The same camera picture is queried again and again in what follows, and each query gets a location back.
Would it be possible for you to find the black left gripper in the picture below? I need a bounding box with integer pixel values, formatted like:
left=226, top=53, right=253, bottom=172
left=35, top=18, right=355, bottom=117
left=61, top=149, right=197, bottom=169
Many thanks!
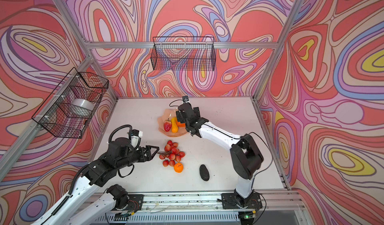
left=116, top=146, right=161, bottom=171

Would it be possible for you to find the large fake orange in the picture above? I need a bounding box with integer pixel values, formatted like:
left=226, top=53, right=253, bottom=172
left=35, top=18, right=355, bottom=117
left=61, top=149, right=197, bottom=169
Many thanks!
left=177, top=121, right=186, bottom=127

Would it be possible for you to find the yellow fake squash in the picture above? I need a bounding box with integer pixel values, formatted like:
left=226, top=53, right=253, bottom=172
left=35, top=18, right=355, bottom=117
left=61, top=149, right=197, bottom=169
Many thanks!
left=171, top=117, right=179, bottom=133

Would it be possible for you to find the red fake strawberry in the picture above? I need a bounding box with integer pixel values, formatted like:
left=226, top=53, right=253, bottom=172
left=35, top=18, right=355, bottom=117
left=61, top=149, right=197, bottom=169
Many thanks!
left=163, top=120, right=172, bottom=132

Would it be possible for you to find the small orange tangerine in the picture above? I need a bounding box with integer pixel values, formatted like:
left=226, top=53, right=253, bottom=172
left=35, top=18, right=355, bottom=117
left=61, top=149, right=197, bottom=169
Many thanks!
left=174, top=163, right=184, bottom=173

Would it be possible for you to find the dark fake avocado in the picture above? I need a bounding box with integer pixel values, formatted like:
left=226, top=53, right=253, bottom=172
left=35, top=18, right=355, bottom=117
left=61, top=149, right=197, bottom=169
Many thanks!
left=199, top=164, right=210, bottom=182

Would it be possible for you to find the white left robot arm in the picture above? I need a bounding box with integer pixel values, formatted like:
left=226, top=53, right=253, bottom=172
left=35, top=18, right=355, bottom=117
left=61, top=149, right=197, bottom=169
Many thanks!
left=34, top=125, right=160, bottom=225

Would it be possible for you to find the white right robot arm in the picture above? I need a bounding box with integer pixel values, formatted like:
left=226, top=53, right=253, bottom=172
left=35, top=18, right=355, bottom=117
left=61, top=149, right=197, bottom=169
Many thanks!
left=176, top=100, right=266, bottom=209

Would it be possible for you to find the peach scalloped fruit bowl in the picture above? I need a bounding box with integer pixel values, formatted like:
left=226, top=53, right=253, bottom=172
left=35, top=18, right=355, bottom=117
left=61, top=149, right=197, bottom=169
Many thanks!
left=158, top=109, right=187, bottom=138

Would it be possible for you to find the red strawberry bunch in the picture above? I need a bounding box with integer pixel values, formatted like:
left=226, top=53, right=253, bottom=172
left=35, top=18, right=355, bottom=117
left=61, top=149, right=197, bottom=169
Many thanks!
left=159, top=140, right=186, bottom=167

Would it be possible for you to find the white tape roll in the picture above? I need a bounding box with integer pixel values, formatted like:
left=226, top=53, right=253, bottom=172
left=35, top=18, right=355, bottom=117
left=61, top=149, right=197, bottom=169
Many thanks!
left=70, top=98, right=95, bottom=118

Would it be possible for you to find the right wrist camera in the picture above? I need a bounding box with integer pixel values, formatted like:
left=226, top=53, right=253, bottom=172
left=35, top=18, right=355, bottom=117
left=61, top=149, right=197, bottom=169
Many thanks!
left=182, top=96, right=189, bottom=103

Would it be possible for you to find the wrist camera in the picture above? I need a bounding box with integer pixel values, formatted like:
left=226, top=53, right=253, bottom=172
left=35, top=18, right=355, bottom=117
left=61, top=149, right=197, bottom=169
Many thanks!
left=131, top=129, right=143, bottom=148
left=182, top=96, right=189, bottom=103

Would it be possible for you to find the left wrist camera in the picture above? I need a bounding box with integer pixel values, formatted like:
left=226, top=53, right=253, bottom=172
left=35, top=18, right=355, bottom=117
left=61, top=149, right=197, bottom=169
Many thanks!
left=131, top=129, right=143, bottom=148

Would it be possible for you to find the black wire basket back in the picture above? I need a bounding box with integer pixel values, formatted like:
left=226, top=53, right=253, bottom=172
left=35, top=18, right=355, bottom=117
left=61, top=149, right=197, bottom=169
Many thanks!
left=151, top=36, right=217, bottom=72

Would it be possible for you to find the black wire basket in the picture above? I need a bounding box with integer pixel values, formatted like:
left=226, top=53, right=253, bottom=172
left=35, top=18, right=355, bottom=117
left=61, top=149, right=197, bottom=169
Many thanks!
left=32, top=68, right=109, bottom=139
left=151, top=36, right=217, bottom=72

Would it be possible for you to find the black wire basket left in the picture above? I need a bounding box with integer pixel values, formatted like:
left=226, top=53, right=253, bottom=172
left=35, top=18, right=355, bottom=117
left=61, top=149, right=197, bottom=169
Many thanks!
left=32, top=68, right=109, bottom=139

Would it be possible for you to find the aluminium horizontal frame bar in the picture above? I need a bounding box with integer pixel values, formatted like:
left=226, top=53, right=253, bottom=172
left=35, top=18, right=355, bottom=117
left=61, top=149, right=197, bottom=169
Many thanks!
left=85, top=41, right=278, bottom=49

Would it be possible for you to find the metal base rail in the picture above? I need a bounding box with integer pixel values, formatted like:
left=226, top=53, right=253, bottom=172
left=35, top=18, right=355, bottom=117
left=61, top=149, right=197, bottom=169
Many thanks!
left=96, top=190, right=311, bottom=225

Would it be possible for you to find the aluminium corner frame post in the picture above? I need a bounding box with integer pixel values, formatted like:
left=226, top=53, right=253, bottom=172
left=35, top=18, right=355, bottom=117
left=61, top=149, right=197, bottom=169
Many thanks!
left=44, top=0, right=118, bottom=101

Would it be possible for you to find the aluminium right frame post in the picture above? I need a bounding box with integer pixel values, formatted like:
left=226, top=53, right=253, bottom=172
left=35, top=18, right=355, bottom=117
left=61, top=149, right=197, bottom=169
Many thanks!
left=253, top=0, right=305, bottom=101

